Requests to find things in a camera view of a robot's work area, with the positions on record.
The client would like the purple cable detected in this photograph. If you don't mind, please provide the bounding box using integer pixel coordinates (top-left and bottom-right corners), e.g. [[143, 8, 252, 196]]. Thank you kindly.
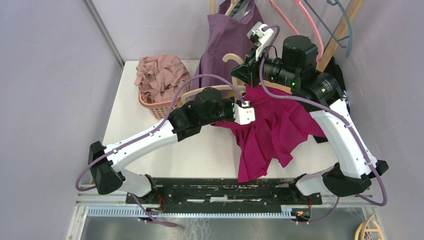
[[259, 23, 388, 226], [75, 73, 253, 228]]

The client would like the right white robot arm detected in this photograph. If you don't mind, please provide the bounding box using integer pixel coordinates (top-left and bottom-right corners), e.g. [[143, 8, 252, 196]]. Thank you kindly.
[[230, 35, 389, 204]]

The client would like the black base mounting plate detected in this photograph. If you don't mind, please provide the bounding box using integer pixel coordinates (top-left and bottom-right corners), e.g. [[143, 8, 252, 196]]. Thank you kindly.
[[139, 178, 323, 214]]

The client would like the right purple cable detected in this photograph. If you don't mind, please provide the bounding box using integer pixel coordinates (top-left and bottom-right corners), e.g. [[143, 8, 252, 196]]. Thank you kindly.
[[259, 23, 388, 226]]

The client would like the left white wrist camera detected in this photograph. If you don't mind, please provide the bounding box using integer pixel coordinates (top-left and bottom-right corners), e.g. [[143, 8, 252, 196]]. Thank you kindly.
[[233, 101, 256, 125]]

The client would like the orange plastic basket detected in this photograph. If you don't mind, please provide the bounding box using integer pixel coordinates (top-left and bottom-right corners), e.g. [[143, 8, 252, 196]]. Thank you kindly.
[[138, 90, 183, 120]]

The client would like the blue-grey plastic hanger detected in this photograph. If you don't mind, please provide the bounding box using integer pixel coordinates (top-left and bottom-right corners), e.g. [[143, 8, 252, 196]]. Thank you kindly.
[[303, 0, 355, 58]]

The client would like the magenta skirt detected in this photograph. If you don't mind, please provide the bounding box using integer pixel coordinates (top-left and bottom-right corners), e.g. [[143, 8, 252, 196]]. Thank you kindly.
[[215, 86, 325, 183]]

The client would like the wooden hanger on floor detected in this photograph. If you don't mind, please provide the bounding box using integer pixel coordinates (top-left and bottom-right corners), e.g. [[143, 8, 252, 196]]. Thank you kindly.
[[353, 213, 386, 240]]

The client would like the pink plastic hanger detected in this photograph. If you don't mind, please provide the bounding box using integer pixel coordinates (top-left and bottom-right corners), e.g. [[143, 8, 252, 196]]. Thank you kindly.
[[268, 0, 325, 64]]

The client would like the wooden clothes rack frame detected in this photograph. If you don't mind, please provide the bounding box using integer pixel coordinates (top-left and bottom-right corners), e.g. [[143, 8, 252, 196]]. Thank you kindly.
[[209, 0, 366, 72]]

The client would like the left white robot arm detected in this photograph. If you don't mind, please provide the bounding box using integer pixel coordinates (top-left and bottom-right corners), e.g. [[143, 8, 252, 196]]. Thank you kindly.
[[88, 87, 239, 204]]

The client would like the purple pleated skirt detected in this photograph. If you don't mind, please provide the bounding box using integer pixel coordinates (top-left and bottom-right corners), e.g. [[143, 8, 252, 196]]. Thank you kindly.
[[195, 0, 263, 82]]

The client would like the beige wooden hanger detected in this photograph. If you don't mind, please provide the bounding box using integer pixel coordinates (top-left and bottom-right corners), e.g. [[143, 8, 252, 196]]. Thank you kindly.
[[180, 53, 292, 104], [225, 0, 247, 17]]

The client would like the pink pleated skirt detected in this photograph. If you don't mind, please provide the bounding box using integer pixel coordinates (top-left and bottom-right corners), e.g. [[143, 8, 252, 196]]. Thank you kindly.
[[134, 54, 190, 104]]

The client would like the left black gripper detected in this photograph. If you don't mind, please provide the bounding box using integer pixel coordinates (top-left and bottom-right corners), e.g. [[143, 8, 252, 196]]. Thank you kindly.
[[201, 96, 243, 127]]

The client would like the grey slotted cable duct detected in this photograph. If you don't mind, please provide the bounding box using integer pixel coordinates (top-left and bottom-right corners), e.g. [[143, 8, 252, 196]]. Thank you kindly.
[[86, 206, 311, 220]]

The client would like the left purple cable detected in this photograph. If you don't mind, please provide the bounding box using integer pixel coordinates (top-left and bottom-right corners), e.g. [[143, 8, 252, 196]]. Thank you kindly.
[[75, 73, 253, 228]]

